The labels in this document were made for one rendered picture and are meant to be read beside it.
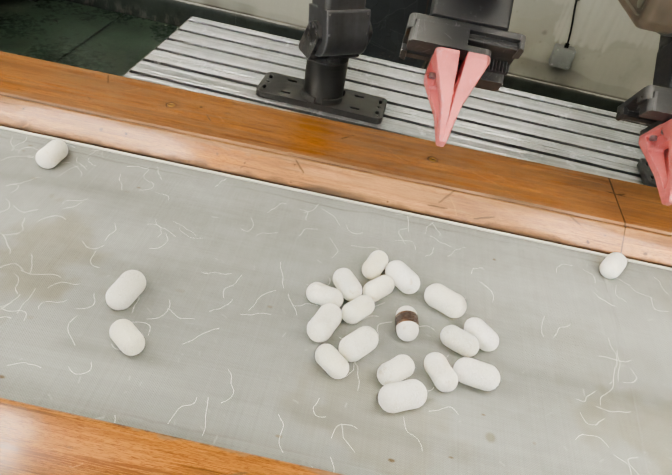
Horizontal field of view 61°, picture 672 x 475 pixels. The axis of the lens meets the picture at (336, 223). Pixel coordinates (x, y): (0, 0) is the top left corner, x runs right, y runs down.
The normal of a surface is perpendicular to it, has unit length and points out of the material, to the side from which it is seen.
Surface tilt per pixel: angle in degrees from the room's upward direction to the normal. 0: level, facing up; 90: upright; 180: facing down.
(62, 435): 0
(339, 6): 78
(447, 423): 0
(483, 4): 41
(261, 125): 0
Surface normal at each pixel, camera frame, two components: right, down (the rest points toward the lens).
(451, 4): 0.00, -0.15
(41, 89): 0.14, -0.75
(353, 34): 0.44, 0.47
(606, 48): -0.22, 0.62
